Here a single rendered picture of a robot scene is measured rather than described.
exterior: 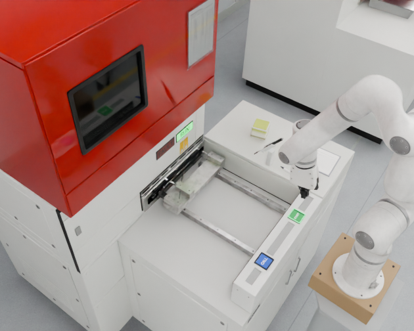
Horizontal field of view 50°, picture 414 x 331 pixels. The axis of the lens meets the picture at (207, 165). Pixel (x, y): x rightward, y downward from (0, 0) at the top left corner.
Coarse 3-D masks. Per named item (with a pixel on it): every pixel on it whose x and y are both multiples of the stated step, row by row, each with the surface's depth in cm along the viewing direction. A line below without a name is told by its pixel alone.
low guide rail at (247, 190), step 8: (216, 176) 211; (224, 176) 209; (232, 184) 207; (240, 184) 206; (248, 192) 204; (256, 192) 203; (264, 200) 200; (272, 200) 200; (272, 208) 200; (280, 208) 197
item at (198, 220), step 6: (186, 210) 194; (186, 216) 195; (192, 216) 192; (198, 216) 192; (198, 222) 192; (204, 222) 190; (204, 228) 192; (210, 228) 189; (216, 228) 189; (216, 234) 189; (222, 234) 186; (228, 234) 186; (228, 240) 186; (234, 240) 185; (240, 246) 183; (246, 246) 183; (246, 252) 183; (252, 252) 181
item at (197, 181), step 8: (208, 160) 211; (200, 168) 208; (208, 168) 208; (216, 168) 208; (192, 176) 204; (200, 176) 204; (208, 176) 204; (192, 184) 201; (200, 184) 201; (176, 192) 197; (184, 200) 194; (168, 208) 193
